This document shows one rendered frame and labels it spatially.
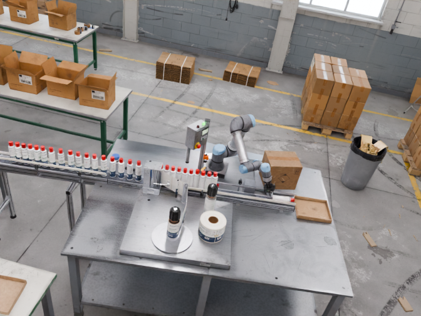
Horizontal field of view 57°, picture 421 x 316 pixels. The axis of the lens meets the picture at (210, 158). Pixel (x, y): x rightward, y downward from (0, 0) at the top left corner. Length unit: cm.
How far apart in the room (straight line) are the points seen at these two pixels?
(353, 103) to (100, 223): 443
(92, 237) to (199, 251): 80
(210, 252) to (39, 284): 117
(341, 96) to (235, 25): 303
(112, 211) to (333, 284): 178
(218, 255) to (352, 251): 210
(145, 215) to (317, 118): 398
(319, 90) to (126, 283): 411
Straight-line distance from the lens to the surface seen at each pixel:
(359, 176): 539
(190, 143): 315
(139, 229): 303
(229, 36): 842
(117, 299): 345
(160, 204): 323
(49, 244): 418
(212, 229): 288
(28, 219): 446
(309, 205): 363
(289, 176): 359
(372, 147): 535
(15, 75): 503
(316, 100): 630
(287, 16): 815
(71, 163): 352
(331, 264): 322
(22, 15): 723
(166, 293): 348
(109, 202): 331
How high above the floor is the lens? 309
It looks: 36 degrees down
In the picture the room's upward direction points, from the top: 10 degrees clockwise
